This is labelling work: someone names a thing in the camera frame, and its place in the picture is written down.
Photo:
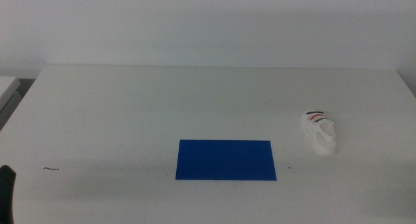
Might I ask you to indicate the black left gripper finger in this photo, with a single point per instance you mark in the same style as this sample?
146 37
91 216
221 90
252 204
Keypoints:
6 194

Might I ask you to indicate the blue rectangular mat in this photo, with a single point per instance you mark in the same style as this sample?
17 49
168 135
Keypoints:
226 159

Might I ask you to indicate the small dark thread scrap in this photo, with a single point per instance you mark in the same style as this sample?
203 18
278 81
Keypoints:
51 168

